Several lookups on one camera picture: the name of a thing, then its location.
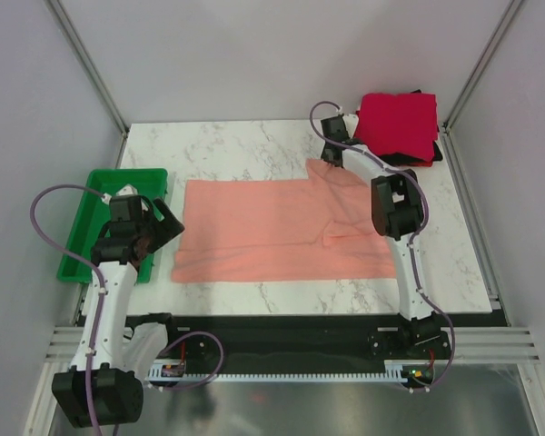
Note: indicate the white slotted cable duct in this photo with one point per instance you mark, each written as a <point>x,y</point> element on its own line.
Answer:
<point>164,373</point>

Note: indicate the aluminium frame post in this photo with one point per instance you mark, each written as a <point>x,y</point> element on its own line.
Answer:
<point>79,49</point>
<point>483,62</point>

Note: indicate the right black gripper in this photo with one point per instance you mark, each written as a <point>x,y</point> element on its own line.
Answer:
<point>323,156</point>

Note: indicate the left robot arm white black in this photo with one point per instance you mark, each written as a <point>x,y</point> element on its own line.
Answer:
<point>104,384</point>

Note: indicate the left aluminium frame post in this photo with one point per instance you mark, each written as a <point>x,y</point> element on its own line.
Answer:
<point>79,49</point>

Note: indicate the folded crimson t shirt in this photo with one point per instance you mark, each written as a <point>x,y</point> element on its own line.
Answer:
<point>375,121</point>

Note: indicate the right aluminium frame post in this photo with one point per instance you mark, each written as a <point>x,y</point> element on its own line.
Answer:
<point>483,62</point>

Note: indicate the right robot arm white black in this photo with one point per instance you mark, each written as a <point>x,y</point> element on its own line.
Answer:
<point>400,212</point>

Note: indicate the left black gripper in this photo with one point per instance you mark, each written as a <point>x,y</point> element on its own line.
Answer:
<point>167,229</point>

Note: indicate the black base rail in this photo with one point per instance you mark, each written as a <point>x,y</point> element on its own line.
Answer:
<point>289,342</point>

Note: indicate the salmon pink t shirt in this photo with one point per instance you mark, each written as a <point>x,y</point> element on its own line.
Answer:
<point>316,228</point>

